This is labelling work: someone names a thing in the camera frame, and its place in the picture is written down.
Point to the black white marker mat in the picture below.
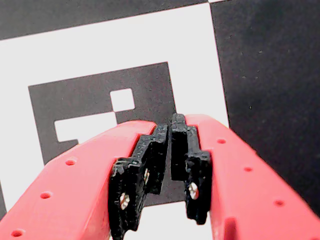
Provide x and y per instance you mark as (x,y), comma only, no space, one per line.
(262,62)

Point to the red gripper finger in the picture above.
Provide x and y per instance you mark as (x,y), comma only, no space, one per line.
(245,200)
(75,187)

